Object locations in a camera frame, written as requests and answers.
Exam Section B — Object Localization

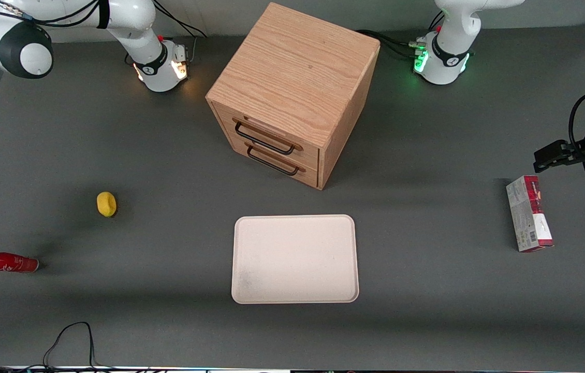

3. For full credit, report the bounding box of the wooden drawer cabinet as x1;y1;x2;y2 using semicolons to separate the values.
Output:
206;2;381;191

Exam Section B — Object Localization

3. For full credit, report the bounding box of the black right base cable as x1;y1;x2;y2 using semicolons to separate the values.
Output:
152;0;208;65

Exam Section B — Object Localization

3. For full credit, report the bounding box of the black metal drawer handle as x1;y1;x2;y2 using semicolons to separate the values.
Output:
244;142;306;177
233;118;304;156

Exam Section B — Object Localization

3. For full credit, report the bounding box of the black cable at table edge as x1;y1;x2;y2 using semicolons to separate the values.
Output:
0;321;154;373

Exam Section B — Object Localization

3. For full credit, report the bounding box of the white rectangular tray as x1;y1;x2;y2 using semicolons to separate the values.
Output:
231;214;360;305

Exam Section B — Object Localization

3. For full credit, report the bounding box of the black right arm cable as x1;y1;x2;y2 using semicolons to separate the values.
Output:
0;0;112;29

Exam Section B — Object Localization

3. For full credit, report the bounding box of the red plaid cookie box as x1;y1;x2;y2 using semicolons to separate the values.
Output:
506;175;554;253

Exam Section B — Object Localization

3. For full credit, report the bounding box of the black base cable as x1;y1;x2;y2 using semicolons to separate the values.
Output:
152;0;208;65
356;10;446;61

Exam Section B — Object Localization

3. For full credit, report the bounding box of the black left base cable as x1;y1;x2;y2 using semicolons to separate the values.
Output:
356;10;446;61

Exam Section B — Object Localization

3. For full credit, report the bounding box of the yellow lemon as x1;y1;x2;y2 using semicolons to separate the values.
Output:
96;192;118;218

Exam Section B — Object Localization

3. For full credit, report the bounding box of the red soda can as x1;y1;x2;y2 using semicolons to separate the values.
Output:
0;252;40;274

